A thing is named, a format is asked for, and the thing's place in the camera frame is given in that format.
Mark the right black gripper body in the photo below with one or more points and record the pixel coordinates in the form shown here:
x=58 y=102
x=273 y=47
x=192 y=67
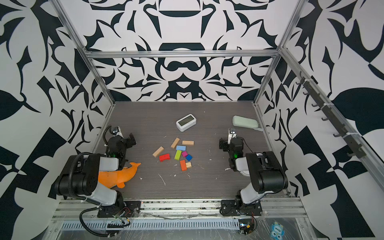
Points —
x=224 y=144

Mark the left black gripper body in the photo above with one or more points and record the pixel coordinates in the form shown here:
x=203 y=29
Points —
x=127 y=141

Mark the light blue block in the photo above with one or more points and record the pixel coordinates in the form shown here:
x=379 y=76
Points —
x=181 y=148

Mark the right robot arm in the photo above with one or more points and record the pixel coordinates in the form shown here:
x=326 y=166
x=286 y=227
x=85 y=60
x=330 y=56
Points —
x=264 y=170

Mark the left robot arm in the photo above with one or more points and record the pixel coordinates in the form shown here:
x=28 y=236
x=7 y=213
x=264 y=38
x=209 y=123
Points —
x=92 y=177

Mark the red block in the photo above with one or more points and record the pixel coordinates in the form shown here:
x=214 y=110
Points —
x=164 y=157

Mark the blue cube block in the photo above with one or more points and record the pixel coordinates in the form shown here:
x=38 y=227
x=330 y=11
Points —
x=188 y=157

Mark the orange block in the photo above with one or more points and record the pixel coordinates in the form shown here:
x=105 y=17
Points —
x=183 y=165

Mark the lime green block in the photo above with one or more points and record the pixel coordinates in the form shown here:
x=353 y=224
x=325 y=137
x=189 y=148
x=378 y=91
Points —
x=178 y=155

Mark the pale green case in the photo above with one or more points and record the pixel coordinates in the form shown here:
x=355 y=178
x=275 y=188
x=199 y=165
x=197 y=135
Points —
x=248 y=123

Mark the orange toy whale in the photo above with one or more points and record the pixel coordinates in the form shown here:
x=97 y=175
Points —
x=118 y=178

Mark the white digital clock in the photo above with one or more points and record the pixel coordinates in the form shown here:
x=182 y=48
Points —
x=186 y=122

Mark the blue robot sticker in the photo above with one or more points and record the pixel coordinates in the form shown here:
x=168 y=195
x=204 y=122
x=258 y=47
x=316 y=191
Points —
x=277 y=231

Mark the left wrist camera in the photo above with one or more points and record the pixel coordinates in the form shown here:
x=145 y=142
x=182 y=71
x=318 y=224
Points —
x=116 y=131

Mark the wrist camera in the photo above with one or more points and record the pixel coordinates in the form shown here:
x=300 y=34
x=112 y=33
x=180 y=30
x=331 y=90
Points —
x=116 y=131
x=231 y=134

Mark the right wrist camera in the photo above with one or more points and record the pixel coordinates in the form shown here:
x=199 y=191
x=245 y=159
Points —
x=231 y=134

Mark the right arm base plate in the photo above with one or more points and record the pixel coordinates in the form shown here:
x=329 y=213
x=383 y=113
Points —
x=231 y=208

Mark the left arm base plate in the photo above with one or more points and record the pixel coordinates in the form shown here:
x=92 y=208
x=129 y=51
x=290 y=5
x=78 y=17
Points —
x=126 y=210

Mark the white slotted cable duct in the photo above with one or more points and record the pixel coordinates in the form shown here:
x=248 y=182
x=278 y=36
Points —
x=162 y=224

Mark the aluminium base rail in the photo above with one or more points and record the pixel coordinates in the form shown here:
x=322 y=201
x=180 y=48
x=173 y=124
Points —
x=274 y=207

